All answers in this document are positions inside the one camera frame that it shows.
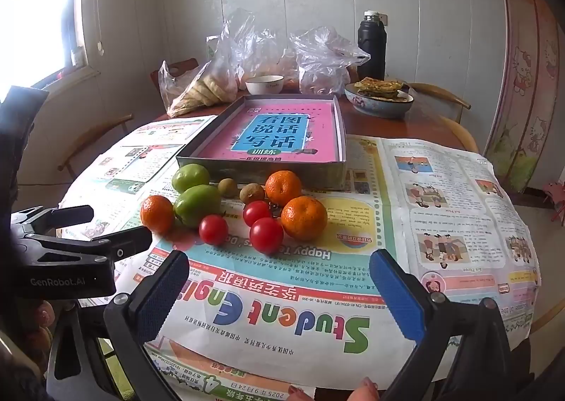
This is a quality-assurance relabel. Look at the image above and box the white bowl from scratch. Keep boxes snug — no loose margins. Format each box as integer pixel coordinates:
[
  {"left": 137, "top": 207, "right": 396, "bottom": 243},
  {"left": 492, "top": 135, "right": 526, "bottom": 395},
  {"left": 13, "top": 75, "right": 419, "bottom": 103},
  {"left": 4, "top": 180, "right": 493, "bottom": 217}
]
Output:
[{"left": 245, "top": 75, "right": 284, "bottom": 95}]

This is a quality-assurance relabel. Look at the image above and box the stack of scallion pancakes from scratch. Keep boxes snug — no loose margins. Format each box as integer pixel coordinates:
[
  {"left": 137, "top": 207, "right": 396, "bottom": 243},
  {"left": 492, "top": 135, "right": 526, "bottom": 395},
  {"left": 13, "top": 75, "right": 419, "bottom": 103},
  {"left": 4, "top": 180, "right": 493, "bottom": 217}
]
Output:
[{"left": 353, "top": 78, "right": 411, "bottom": 100}]

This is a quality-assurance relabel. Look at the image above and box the pink and blue book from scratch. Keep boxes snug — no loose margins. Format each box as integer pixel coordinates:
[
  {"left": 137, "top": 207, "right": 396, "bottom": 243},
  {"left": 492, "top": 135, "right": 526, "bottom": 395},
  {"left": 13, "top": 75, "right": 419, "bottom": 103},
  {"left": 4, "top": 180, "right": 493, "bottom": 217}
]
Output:
[{"left": 198, "top": 101, "right": 343, "bottom": 162}]

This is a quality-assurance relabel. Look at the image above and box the green tomato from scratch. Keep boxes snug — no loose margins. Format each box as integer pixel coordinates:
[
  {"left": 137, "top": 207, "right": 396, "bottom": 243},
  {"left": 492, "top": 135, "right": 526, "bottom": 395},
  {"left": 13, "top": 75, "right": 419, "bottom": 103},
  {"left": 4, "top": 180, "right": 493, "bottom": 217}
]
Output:
[
  {"left": 173, "top": 184, "right": 222, "bottom": 229},
  {"left": 172, "top": 164, "right": 211, "bottom": 193}
]

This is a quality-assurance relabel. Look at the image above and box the pink cartoon wall poster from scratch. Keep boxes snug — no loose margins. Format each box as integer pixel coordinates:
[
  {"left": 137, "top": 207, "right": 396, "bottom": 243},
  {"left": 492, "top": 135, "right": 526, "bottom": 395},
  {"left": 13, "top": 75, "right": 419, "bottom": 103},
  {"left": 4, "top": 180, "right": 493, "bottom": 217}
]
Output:
[{"left": 483, "top": 0, "right": 565, "bottom": 194}]

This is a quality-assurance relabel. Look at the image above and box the pink small stool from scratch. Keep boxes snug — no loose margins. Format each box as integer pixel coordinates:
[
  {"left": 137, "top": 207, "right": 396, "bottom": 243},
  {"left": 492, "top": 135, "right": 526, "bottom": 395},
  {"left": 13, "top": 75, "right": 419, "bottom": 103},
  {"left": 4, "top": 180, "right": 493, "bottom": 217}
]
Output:
[{"left": 542, "top": 182, "right": 565, "bottom": 225}]

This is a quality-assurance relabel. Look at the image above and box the person's left hand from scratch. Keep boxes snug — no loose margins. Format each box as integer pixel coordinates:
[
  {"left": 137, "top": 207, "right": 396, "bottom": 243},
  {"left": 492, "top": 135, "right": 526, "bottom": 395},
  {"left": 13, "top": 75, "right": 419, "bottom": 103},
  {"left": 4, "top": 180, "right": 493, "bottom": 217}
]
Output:
[{"left": 25, "top": 299, "right": 56, "bottom": 358}]

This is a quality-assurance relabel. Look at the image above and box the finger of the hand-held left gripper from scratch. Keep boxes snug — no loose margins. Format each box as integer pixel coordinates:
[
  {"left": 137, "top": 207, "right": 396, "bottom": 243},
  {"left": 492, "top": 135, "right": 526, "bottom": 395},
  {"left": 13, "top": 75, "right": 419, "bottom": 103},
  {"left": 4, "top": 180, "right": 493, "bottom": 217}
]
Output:
[
  {"left": 26, "top": 205, "right": 95, "bottom": 234},
  {"left": 44, "top": 225, "right": 153, "bottom": 261}
]

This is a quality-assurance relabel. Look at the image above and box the clear plastic bag with bread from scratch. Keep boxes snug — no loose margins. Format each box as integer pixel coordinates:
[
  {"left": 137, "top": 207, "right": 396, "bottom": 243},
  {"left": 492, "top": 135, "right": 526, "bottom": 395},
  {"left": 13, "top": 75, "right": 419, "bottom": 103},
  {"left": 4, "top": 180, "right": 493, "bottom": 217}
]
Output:
[{"left": 158, "top": 59, "right": 241, "bottom": 118}]

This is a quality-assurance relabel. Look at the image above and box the mandarin orange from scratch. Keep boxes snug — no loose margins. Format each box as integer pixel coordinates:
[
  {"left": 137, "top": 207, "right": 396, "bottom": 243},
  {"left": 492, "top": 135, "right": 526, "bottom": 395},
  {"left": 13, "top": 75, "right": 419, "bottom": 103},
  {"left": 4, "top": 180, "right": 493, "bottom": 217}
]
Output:
[
  {"left": 140, "top": 195, "right": 175, "bottom": 235},
  {"left": 281, "top": 196, "right": 328, "bottom": 241},
  {"left": 265, "top": 170, "right": 303, "bottom": 206}
]

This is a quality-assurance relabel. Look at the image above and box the person's left forearm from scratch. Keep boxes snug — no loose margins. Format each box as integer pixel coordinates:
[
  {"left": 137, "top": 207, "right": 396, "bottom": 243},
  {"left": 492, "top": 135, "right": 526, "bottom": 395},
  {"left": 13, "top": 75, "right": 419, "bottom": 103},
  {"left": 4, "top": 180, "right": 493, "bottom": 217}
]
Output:
[{"left": 0, "top": 326, "right": 49, "bottom": 401}]

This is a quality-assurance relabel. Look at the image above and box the folded colourful newspaper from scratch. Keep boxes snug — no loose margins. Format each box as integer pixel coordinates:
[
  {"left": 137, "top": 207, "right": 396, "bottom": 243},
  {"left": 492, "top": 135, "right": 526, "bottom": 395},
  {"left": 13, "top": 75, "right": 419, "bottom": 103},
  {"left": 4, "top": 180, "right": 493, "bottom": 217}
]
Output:
[{"left": 95, "top": 115, "right": 219, "bottom": 194}]

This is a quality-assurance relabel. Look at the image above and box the red tomato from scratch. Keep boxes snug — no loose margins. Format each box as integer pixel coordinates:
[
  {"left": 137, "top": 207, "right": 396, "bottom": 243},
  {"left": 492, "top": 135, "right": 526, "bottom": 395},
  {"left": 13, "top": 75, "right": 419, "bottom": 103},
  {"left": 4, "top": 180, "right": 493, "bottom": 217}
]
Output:
[
  {"left": 249, "top": 217, "right": 284, "bottom": 255},
  {"left": 243, "top": 200, "right": 273, "bottom": 227},
  {"left": 198, "top": 214, "right": 229, "bottom": 246}
]

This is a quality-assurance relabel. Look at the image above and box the stack of flatbreads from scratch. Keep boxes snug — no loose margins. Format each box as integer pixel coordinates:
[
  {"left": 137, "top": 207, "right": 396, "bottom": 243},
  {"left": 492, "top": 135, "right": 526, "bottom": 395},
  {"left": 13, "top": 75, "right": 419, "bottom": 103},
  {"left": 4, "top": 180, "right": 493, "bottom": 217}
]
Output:
[{"left": 170, "top": 70, "right": 239, "bottom": 116}]

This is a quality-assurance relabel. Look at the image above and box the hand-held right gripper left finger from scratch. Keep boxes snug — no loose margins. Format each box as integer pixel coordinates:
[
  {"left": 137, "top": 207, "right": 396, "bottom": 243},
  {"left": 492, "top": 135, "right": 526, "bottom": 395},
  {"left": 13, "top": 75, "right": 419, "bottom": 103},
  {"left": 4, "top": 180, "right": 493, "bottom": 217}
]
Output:
[{"left": 46, "top": 250, "right": 191, "bottom": 401}]

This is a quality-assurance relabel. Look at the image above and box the large colourful newspaper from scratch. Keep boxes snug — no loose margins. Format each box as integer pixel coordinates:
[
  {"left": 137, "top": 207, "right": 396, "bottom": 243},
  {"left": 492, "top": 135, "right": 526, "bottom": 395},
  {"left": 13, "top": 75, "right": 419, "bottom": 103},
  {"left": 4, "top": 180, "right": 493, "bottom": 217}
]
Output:
[{"left": 57, "top": 134, "right": 543, "bottom": 401}]

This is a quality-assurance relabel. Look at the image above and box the black thermos flask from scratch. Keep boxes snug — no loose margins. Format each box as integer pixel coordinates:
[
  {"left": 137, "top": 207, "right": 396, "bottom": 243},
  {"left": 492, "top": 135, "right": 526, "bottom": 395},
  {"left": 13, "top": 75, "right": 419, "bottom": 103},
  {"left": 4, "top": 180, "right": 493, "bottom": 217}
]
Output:
[{"left": 357, "top": 10, "right": 387, "bottom": 81}]

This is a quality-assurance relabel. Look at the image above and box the window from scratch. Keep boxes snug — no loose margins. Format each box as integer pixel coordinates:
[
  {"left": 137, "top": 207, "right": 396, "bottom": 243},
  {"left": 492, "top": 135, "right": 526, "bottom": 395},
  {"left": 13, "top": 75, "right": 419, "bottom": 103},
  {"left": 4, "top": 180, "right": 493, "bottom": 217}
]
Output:
[{"left": 0, "top": 0, "right": 95, "bottom": 90}]

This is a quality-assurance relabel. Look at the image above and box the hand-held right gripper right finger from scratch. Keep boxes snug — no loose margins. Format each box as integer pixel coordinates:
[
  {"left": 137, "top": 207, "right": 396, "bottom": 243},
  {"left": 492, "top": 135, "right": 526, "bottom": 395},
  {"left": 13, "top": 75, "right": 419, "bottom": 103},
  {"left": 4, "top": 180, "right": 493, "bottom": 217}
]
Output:
[{"left": 369, "top": 248, "right": 537, "bottom": 401}]

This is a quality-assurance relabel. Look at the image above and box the blue floral bowl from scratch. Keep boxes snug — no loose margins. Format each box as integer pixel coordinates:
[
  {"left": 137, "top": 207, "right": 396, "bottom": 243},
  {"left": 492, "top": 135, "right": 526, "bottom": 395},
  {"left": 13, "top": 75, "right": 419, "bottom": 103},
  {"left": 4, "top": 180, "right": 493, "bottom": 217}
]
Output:
[{"left": 344, "top": 82, "right": 416, "bottom": 119}]

